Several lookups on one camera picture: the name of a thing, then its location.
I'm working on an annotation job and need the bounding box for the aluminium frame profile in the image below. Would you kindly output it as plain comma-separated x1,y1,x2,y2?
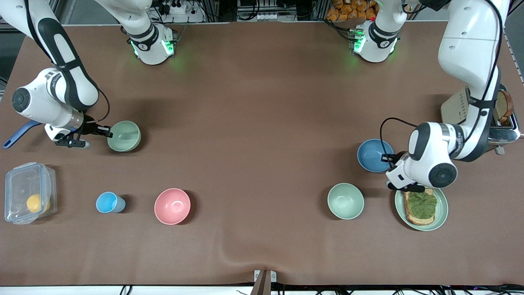
504,0,524,84

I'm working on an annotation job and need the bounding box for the pink bowl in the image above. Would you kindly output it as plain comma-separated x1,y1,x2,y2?
154,188,192,225

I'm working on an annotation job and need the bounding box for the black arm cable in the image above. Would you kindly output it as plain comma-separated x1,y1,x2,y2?
379,118,416,159
87,88,111,123

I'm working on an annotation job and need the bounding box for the blue bowl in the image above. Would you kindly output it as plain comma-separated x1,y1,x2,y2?
357,139,394,173

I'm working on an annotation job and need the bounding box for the brown bread slice in toaster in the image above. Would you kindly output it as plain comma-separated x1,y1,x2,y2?
495,89,515,123

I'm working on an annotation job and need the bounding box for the white connector block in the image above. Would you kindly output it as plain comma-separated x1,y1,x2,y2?
237,11,298,22

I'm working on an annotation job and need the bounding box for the yellow lemon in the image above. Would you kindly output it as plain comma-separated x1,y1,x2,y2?
26,194,51,213

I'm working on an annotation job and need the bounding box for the blue cup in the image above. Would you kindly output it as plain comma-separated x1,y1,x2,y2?
96,192,126,214

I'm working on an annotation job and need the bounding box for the white power strip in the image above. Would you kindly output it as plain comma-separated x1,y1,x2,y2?
158,0,188,15

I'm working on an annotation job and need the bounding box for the mint green plate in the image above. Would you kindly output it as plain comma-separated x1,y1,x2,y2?
395,186,449,231

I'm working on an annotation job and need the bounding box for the cream toaster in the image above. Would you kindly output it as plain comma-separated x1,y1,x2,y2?
440,84,522,155

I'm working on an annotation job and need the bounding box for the green lettuce leaf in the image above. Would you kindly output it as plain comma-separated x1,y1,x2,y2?
406,191,438,219

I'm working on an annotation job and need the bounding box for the toast slice under lettuce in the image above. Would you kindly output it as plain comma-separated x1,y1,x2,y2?
403,188,435,226

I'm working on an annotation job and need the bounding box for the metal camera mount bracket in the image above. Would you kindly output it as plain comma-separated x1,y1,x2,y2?
251,270,277,295

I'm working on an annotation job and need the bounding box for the black saucepan with blue handle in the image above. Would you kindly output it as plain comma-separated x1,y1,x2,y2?
3,120,42,149

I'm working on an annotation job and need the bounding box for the mint green bowl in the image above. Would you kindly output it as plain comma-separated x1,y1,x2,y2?
327,183,365,220

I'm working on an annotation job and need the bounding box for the bag of orange snacks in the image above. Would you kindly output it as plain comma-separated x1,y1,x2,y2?
326,0,377,22

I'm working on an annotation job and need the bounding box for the clear plastic lidded container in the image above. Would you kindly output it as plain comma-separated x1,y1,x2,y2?
4,162,58,225

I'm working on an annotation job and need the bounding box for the sage green bowl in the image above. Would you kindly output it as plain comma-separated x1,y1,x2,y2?
107,120,142,152

